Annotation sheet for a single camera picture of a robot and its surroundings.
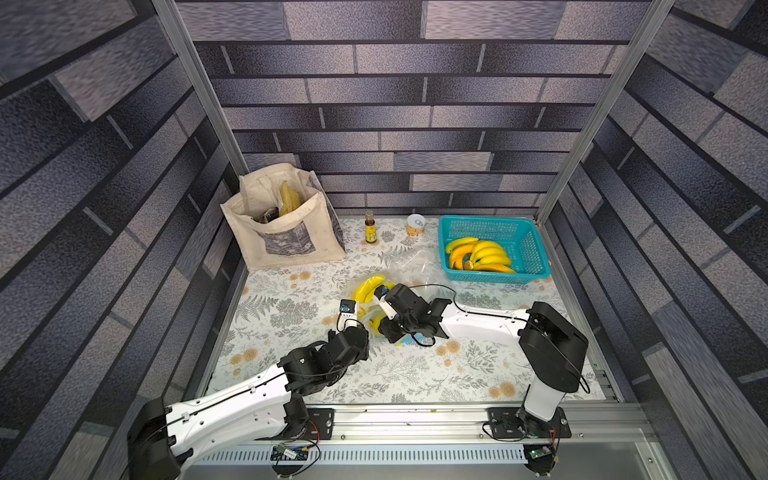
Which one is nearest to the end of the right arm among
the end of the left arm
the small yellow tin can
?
the end of the left arm

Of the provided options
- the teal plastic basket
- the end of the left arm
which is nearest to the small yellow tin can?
the teal plastic basket

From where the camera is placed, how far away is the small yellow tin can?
113 cm

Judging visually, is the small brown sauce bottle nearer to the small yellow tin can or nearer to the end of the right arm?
the small yellow tin can
